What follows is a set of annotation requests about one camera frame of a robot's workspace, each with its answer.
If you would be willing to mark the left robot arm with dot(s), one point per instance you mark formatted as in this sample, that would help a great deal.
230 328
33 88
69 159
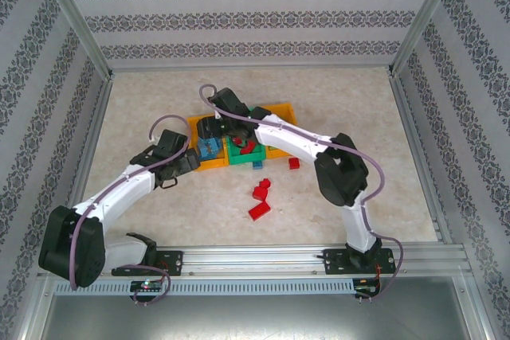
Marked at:
119 192

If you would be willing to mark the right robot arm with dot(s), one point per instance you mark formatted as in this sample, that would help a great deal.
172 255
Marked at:
291 137

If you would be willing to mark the red 2x4 lego brick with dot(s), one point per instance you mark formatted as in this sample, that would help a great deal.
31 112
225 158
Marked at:
238 141
260 211
248 148

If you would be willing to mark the blue 2x4 lego brick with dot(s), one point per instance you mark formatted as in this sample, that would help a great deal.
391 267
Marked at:
205 151

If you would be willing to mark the orange plastic bin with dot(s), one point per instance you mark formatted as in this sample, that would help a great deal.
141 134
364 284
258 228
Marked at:
283 111
213 165

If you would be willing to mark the green plastic bin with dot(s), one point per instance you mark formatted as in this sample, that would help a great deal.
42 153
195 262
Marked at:
239 159

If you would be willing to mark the small blue lego brick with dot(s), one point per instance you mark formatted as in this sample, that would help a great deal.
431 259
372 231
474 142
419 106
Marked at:
258 164

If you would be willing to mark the red 2x2 lego brick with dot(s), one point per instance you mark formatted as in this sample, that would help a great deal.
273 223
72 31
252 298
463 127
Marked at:
265 184
260 193
294 163

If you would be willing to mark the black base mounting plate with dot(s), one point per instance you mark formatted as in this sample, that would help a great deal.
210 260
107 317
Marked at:
171 262
332 260

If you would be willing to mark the small circuit board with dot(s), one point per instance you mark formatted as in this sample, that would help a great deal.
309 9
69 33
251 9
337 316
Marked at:
366 290
147 285

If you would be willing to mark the grey metal panel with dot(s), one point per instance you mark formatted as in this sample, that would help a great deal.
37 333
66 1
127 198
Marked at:
255 316

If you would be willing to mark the aluminium front rail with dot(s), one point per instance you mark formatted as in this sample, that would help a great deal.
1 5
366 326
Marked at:
255 258

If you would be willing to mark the aluminium frame post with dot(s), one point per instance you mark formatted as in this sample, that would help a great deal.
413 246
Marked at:
426 17
75 17

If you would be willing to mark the aluminium side rail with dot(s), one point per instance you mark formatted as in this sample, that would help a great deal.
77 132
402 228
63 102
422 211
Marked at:
418 149

